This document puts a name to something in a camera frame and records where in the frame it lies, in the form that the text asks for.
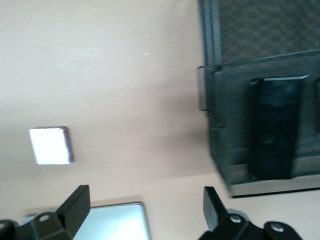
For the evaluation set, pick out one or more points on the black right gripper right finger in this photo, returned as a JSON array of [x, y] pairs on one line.
[[215, 212]]

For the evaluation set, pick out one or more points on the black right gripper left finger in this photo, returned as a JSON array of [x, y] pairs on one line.
[[72, 210]]

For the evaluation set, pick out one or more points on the white flip phone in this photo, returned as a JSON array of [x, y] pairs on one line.
[[48, 146]]

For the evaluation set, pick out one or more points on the long black phone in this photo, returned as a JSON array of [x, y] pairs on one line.
[[272, 130]]

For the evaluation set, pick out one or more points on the silver closed laptop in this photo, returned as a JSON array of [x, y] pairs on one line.
[[120, 222]]

